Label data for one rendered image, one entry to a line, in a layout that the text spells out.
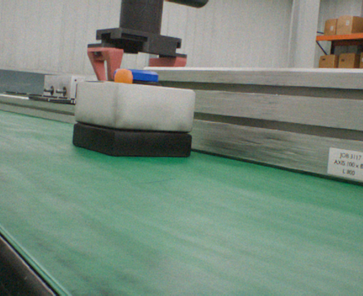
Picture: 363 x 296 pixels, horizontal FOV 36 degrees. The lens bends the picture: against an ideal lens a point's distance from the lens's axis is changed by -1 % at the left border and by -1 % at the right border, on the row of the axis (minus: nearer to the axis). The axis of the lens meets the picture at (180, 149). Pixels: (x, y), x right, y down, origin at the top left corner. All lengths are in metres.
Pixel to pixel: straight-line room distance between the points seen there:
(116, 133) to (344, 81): 0.18
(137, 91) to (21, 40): 11.52
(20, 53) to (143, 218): 11.74
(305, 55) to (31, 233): 8.67
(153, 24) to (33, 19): 11.34
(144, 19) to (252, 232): 0.55
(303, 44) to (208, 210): 8.56
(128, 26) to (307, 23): 8.17
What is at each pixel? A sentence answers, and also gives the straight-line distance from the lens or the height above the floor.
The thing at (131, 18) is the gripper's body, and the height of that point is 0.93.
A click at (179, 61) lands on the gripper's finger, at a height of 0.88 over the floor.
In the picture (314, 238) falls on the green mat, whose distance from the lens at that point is 0.23.
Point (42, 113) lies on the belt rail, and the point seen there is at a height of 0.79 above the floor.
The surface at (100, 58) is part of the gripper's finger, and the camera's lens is 0.75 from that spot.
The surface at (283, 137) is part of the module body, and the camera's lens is 0.47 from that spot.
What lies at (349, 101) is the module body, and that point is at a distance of 0.43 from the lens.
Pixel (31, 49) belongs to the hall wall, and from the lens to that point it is 12.02.
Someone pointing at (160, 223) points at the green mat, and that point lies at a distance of 0.22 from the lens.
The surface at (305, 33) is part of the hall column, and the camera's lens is 8.84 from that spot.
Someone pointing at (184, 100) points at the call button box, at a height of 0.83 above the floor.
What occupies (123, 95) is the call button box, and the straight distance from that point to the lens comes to 0.46.
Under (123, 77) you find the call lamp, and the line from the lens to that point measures 0.46.
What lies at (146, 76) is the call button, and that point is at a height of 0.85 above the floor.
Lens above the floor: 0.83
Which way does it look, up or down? 5 degrees down
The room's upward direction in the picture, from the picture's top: 5 degrees clockwise
